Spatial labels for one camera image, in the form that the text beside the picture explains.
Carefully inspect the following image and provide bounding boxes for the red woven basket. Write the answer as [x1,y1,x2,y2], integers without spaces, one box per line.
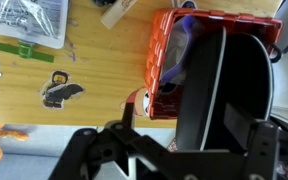
[143,8,284,120]

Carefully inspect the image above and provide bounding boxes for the red hat character sticker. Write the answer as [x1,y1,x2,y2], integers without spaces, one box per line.
[118,87,151,118]

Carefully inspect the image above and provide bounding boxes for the wooden square table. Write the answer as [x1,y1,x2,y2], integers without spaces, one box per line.
[0,0,283,129]

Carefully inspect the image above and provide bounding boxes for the dark ninja penguin sticker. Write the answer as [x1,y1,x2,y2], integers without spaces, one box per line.
[40,69,85,110]

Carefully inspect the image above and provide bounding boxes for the purple item in basket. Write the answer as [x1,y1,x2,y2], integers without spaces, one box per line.
[160,15,206,85]

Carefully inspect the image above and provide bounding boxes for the clear plastic packaging bag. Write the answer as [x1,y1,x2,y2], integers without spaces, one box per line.
[0,0,69,50]

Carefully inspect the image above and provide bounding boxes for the printed wooden block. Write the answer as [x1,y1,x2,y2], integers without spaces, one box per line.
[100,0,138,30]

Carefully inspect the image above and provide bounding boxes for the grey fabric sofa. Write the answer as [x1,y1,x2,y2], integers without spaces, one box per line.
[0,0,288,180]

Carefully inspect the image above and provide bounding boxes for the green plastic strip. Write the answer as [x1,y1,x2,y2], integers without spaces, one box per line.
[0,39,56,64]

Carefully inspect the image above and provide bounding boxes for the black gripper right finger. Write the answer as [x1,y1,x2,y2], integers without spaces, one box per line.
[223,103,282,180]

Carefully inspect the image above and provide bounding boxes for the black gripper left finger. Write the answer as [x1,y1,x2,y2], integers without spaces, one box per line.
[48,103,172,180]

